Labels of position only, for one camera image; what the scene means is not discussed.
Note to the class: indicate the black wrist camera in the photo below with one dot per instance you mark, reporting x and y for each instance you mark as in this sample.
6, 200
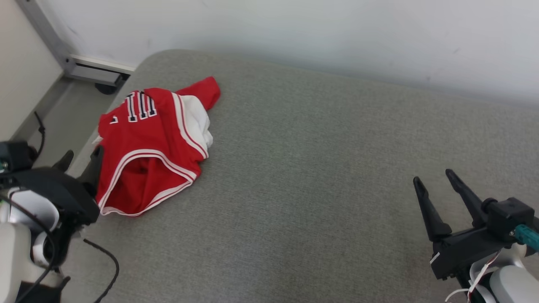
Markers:
14, 153
509, 214

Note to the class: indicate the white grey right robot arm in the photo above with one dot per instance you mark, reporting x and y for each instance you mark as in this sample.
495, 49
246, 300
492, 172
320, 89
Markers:
513, 282

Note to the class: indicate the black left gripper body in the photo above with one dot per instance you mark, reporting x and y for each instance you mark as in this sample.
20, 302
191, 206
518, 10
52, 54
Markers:
59, 185

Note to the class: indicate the red Bulls 23 jersey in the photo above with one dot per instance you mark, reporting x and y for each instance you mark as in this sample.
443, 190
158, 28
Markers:
143, 143

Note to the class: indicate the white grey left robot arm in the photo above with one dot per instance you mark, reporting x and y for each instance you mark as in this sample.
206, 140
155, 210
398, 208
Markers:
12, 252

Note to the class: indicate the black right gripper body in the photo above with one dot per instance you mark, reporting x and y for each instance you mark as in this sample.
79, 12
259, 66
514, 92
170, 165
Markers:
459, 252

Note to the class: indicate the black caster wheel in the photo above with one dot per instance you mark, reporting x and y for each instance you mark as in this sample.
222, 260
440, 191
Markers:
106, 89

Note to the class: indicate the teal right camera connector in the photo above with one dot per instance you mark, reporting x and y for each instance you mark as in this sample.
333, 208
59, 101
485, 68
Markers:
528, 237

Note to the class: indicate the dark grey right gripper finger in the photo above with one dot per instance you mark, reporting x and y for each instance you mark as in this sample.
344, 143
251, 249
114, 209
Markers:
469, 198
431, 216

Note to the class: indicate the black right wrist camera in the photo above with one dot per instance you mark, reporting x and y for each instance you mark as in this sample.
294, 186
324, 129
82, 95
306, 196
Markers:
509, 214

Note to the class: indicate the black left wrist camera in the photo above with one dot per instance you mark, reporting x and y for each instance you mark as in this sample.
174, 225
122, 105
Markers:
14, 153

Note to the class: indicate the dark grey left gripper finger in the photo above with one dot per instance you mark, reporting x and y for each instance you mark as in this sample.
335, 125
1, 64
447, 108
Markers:
64, 162
93, 174

